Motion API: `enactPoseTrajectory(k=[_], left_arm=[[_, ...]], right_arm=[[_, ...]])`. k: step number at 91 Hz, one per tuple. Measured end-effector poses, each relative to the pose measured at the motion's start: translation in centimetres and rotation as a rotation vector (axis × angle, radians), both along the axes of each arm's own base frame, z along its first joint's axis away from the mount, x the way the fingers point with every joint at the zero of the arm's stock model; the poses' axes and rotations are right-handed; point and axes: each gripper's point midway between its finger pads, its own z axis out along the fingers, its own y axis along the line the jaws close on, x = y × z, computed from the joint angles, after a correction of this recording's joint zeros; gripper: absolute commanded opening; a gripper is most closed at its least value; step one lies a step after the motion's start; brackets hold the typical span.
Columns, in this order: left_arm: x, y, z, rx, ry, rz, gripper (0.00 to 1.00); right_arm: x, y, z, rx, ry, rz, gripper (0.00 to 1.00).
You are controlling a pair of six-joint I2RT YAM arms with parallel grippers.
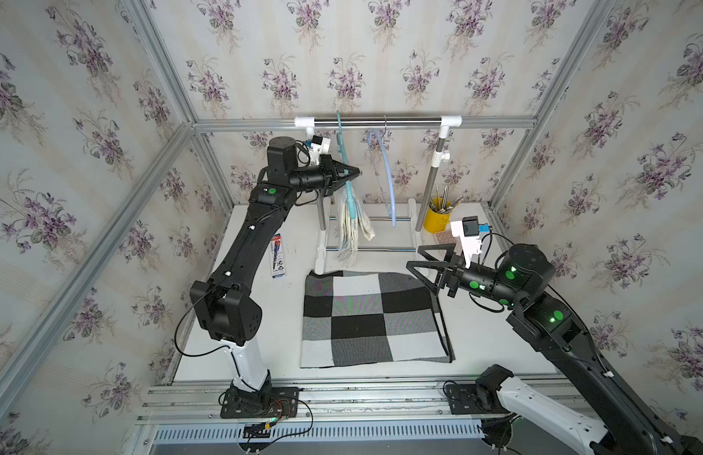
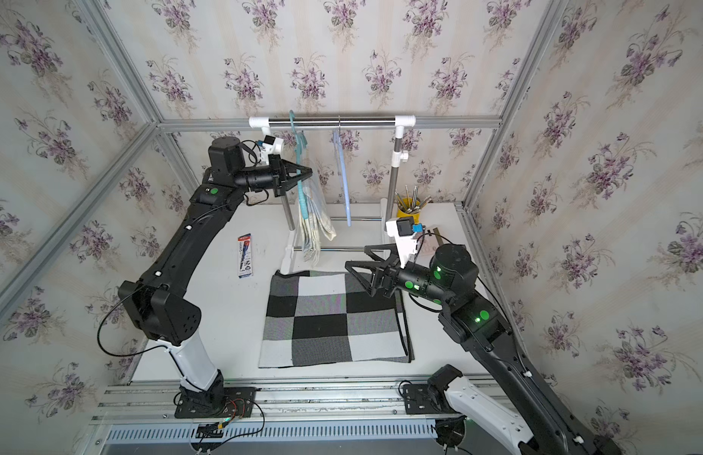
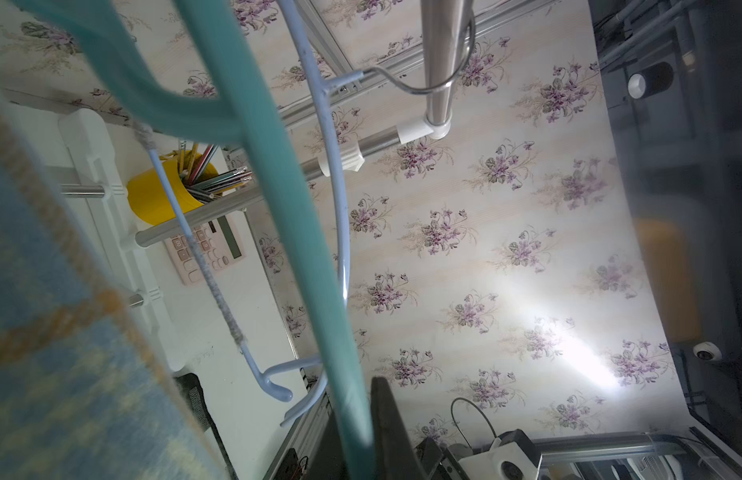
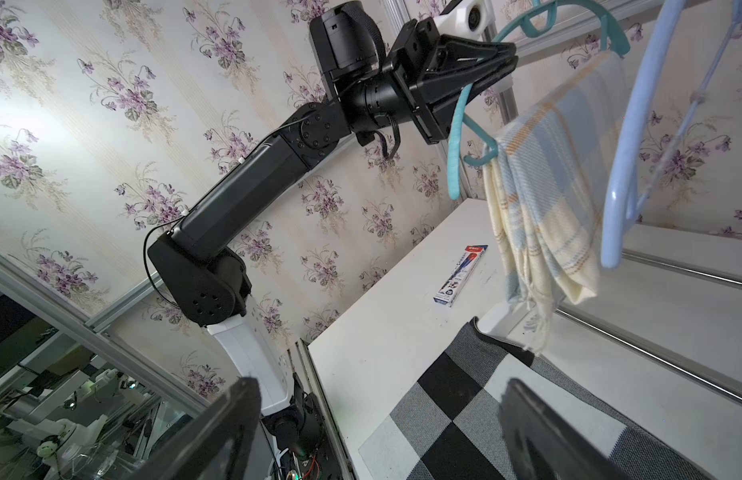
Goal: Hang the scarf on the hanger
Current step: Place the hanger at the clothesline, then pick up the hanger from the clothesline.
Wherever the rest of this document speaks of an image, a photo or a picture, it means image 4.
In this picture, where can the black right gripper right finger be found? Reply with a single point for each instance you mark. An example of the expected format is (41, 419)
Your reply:
(542, 445)

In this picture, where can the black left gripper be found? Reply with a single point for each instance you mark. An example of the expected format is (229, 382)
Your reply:
(416, 81)

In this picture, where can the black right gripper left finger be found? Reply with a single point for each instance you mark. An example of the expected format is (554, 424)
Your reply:
(215, 445)

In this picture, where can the teal plastic clothes hanger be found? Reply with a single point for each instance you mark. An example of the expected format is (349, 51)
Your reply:
(572, 31)

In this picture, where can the blue cream plaid scarf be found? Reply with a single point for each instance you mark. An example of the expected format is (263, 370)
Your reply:
(546, 189)

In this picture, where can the light blue plastic clothes hanger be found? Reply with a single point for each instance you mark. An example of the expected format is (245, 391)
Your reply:
(624, 201)

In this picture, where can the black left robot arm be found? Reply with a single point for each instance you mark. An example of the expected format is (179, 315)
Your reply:
(370, 88)

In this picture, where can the black grey checkered scarf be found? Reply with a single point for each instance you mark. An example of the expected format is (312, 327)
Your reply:
(447, 425)

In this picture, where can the red white pen box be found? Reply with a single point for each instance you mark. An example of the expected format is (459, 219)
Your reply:
(451, 288)

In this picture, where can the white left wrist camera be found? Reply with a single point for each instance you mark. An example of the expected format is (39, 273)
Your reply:
(466, 18)

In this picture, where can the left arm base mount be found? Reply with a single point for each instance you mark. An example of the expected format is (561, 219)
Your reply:
(294, 411)

